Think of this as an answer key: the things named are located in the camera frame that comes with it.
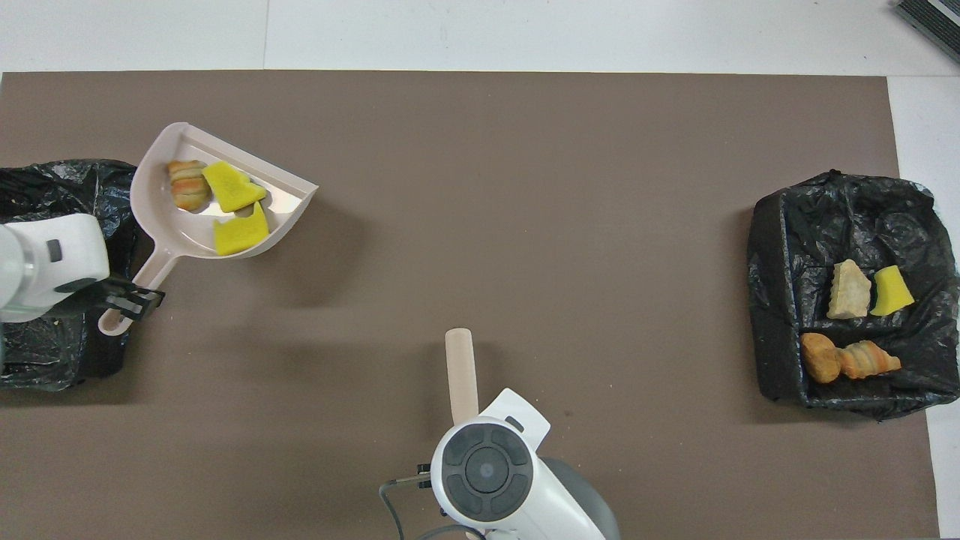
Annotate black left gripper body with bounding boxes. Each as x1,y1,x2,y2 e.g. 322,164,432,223
55,276,122,314

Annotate beige plastic dustpan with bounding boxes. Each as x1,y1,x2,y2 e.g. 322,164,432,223
97,121,320,335

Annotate beige hand brush black bristles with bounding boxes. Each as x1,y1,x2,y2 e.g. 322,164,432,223
444,328,482,425

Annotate yellow notched sponge piece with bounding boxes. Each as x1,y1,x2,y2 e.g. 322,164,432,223
212,200,272,258

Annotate short striped croissant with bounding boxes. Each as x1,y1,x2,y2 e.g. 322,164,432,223
166,159,213,213

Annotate brown fried nugget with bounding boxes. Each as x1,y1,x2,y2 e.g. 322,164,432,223
799,331,844,386

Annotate long striped croissant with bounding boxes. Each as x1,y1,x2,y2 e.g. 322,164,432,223
838,340,903,380

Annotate pale stone-like bread chunk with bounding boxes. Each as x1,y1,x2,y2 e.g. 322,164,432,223
826,259,873,321

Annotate yellow wedge sponge piece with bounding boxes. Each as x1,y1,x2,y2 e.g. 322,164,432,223
869,265,917,317

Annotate black bag lined bin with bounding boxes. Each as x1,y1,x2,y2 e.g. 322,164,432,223
748,171,960,421
0,159,155,392

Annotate brown table mat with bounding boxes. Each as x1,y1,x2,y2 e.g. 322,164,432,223
0,70,942,540

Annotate dark ribbed vent panel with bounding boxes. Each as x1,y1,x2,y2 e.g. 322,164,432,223
896,0,960,65

